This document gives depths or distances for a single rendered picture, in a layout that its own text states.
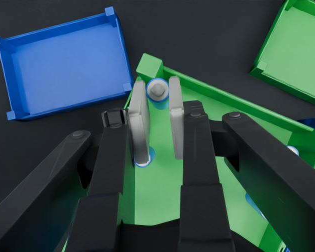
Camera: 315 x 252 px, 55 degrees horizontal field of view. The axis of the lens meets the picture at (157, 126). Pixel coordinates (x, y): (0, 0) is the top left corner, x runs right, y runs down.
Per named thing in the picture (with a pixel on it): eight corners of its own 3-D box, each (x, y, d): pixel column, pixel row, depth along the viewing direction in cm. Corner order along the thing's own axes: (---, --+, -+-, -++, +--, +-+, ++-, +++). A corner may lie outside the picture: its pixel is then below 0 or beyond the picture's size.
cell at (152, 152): (152, 164, 36) (146, 171, 29) (138, 157, 36) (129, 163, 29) (158, 149, 36) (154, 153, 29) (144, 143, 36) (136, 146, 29)
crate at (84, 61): (25, 122, 79) (7, 121, 71) (8, 47, 79) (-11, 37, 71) (137, 94, 77) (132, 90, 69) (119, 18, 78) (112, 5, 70)
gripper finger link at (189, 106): (186, 135, 14) (250, 129, 14) (181, 101, 19) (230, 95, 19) (188, 163, 15) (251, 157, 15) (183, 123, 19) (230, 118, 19)
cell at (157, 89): (166, 113, 28) (164, 106, 22) (148, 105, 28) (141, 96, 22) (174, 94, 28) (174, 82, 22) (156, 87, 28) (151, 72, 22)
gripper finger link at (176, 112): (169, 110, 16) (183, 108, 15) (168, 76, 22) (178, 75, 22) (175, 161, 17) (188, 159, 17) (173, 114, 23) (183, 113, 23)
